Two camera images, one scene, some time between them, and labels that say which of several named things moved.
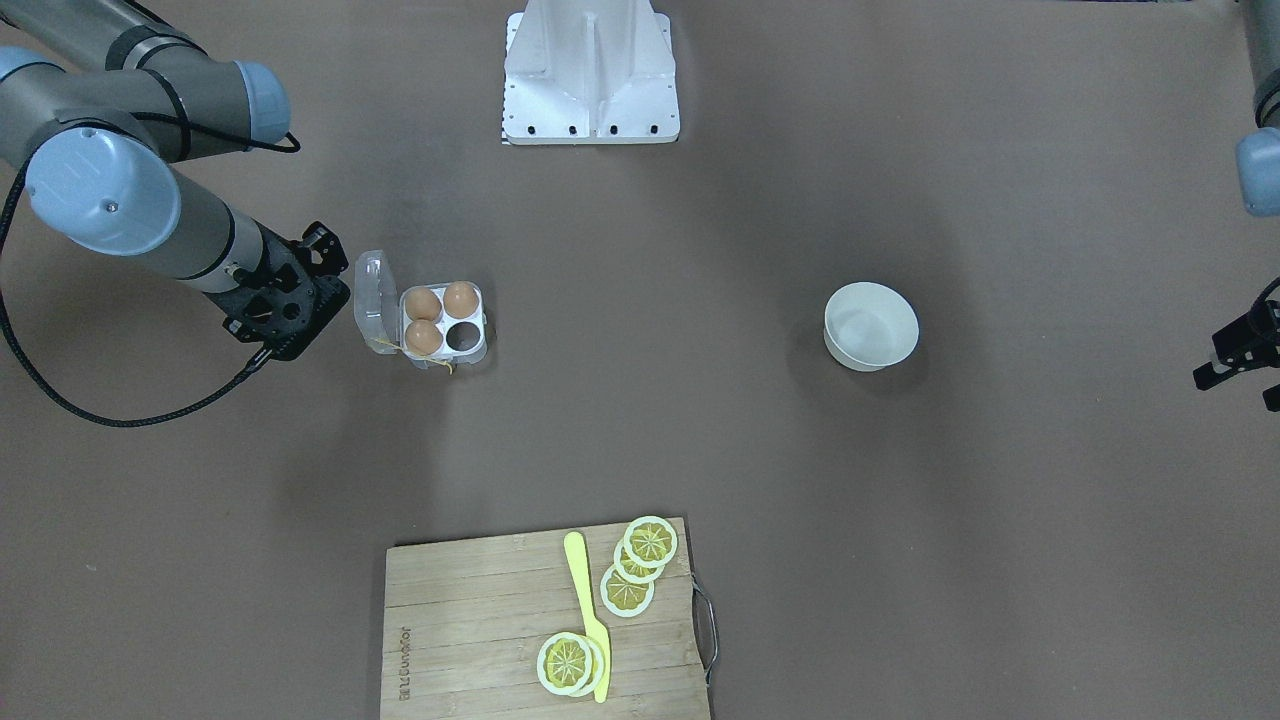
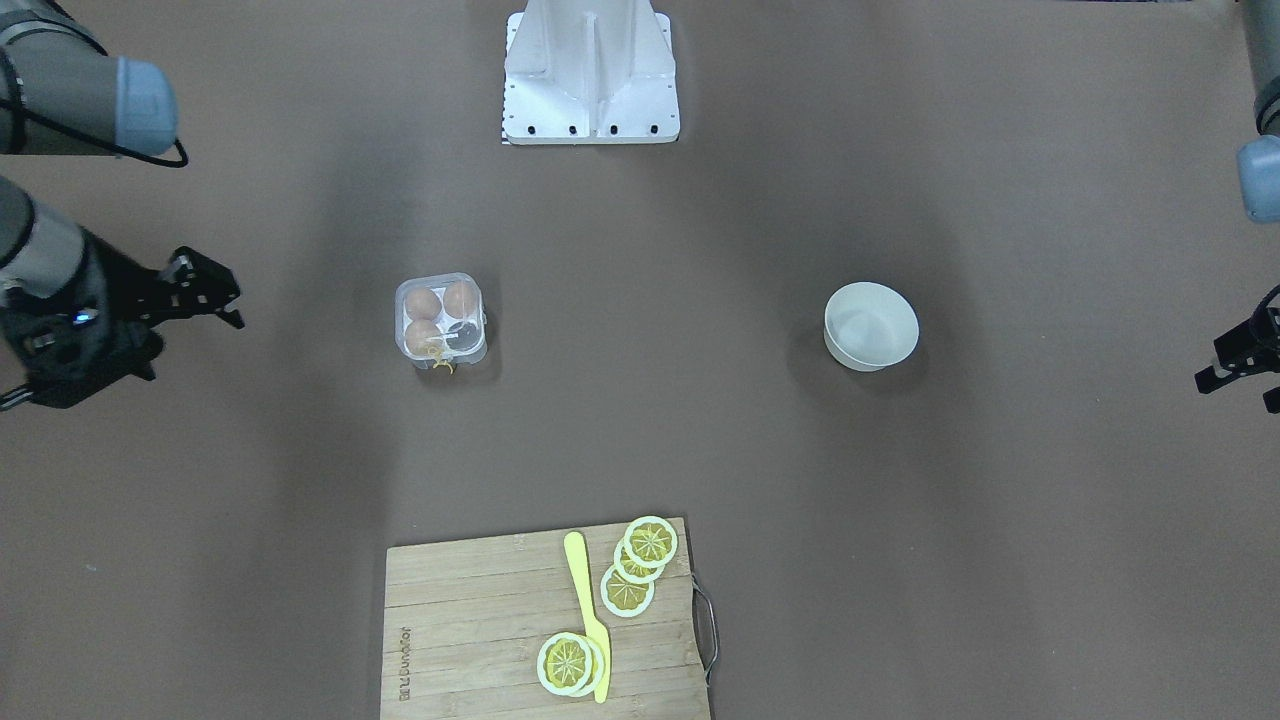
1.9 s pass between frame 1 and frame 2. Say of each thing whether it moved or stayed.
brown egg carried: stayed
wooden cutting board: stayed
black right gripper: moved
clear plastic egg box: moved
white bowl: stayed
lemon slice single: stayed
